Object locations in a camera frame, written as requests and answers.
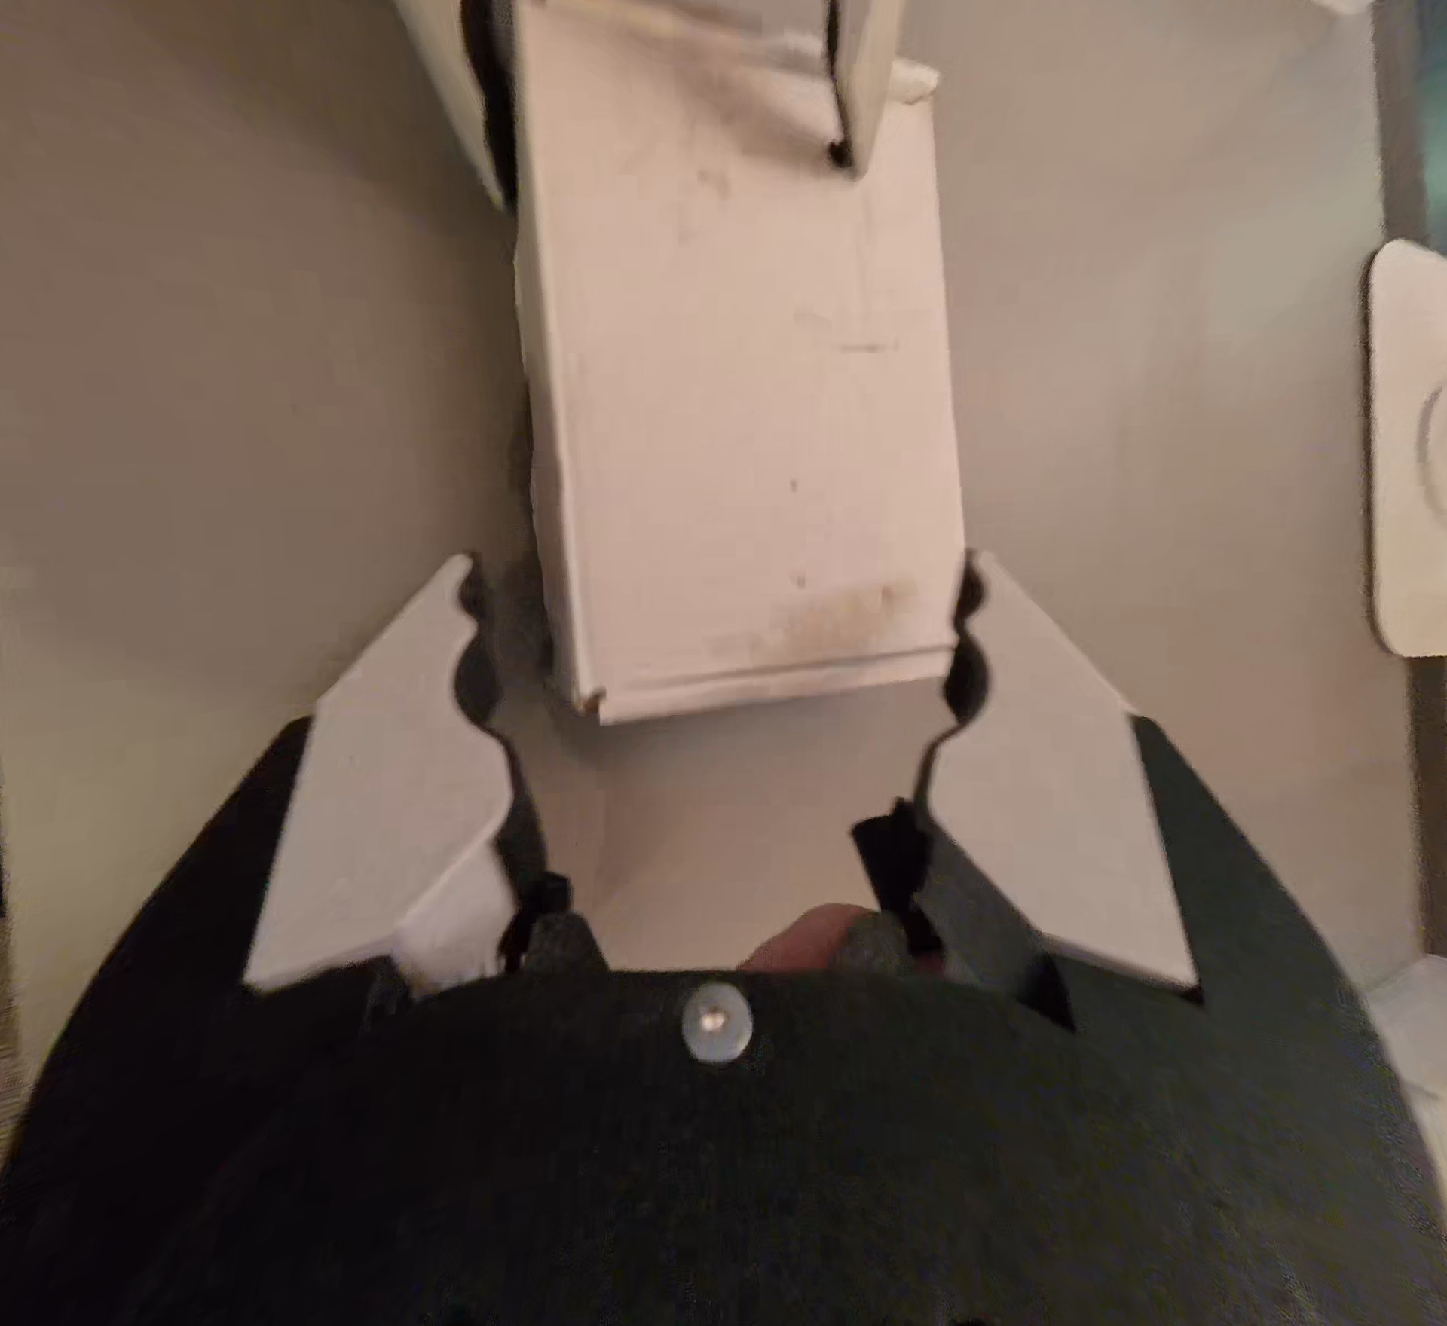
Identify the white cardboard box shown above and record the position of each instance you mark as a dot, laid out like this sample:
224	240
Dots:
735	388

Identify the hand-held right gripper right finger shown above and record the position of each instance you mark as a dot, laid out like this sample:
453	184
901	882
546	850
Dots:
1063	806

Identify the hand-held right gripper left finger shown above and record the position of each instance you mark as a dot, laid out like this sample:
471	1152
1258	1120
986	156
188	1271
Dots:
385	806

